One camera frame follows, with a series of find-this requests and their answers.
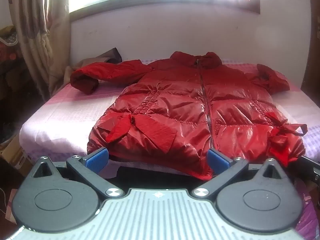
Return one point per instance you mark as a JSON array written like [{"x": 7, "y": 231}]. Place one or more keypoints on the person's purple garment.
[{"x": 310, "y": 217}]

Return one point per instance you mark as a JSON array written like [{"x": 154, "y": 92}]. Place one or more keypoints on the cardboard box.
[{"x": 15, "y": 155}]

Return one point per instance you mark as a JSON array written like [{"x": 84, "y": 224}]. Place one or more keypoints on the dark brown cloth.
[{"x": 114, "y": 54}]

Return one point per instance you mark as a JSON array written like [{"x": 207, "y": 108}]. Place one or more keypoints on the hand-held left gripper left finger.
[{"x": 97, "y": 159}]

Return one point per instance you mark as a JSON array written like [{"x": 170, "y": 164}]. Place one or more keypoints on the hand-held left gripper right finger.
[{"x": 217, "y": 160}]

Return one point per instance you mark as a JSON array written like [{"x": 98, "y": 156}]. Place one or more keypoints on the colourful patterned cloth pile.
[{"x": 7, "y": 42}]

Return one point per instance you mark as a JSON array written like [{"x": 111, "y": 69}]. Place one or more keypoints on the bed with pink checked sheet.
[{"x": 62, "y": 115}]

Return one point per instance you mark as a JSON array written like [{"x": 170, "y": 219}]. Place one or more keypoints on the beige patterned curtain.
[{"x": 37, "y": 35}]

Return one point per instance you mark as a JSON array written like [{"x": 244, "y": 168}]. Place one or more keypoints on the red puffer jacket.
[{"x": 180, "y": 110}]

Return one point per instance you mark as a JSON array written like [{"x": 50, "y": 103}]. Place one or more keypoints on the beige cloth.
[{"x": 83, "y": 62}]

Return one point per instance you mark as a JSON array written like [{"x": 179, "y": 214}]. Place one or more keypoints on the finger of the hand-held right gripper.
[{"x": 311, "y": 162}]

